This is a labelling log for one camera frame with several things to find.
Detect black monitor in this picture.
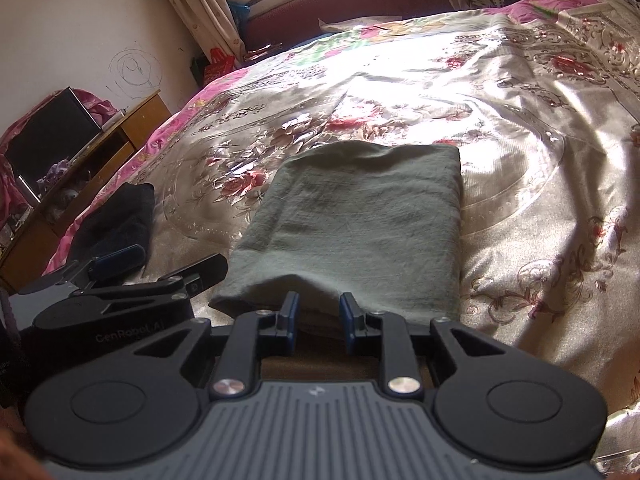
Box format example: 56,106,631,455
6,88,102,194

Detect floral satin bedspread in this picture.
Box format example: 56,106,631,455
44,0,639,479

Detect red plastic bag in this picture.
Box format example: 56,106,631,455
203,48,235,86

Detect wooden side cabinet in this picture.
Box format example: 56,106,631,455
1,92,170,292

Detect grey-green pants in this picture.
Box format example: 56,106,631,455
209,141,462,332

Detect maroon upholstered bench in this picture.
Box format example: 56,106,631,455
241,0,454,51

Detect blue bag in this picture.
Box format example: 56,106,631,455
228,0,250,34

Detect black folded garment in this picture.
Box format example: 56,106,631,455
67,183,155,261

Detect left beige curtain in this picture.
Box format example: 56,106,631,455
168,0,245,66

